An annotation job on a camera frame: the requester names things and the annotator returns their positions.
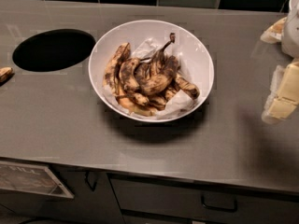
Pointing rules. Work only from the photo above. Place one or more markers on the black cabinet door handle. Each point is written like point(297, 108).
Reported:
point(91, 180)

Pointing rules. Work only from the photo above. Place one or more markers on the grey cabinet drawer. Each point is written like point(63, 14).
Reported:
point(174, 199)

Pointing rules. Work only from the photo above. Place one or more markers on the white paper bowl liner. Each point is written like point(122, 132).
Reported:
point(169, 102)

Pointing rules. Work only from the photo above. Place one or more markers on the framed sign on cabinet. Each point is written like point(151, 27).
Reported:
point(32, 178)

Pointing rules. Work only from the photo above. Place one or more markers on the banana on counter left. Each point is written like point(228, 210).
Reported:
point(5, 73)

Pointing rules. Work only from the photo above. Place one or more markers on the spotted banana right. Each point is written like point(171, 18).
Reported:
point(188, 87)

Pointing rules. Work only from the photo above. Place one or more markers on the white bowl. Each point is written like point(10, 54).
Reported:
point(149, 35)

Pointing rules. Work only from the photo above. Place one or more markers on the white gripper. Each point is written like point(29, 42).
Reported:
point(291, 34)

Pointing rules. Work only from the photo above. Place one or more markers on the round black counter hole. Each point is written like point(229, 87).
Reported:
point(53, 50)

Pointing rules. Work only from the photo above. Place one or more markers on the black drawer handle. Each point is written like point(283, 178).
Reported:
point(219, 203)

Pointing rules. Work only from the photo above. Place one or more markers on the dark banana with long stem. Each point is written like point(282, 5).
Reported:
point(155, 76)

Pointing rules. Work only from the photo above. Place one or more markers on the yellow banana bottom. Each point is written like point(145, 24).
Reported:
point(133, 107)

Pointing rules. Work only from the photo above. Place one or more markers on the spotted banana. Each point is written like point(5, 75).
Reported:
point(188, 87)
point(129, 83)
point(110, 78)

